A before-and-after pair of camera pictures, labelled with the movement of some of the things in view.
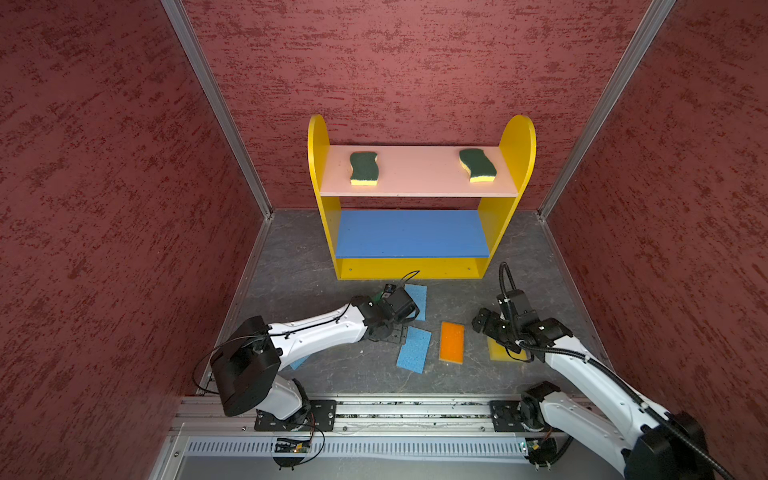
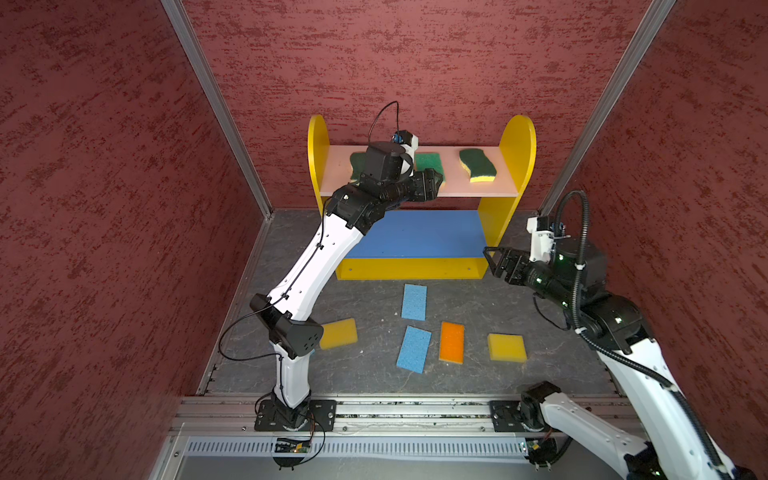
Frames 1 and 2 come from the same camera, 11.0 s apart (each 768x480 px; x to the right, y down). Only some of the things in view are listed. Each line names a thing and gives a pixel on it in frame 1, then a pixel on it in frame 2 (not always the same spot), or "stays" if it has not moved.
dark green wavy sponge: (365, 171) stays
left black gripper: (397, 331) to (425, 190)
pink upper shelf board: (415, 171) stays
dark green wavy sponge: (481, 169) stays
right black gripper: (488, 329) to (519, 259)
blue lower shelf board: (408, 234) stays
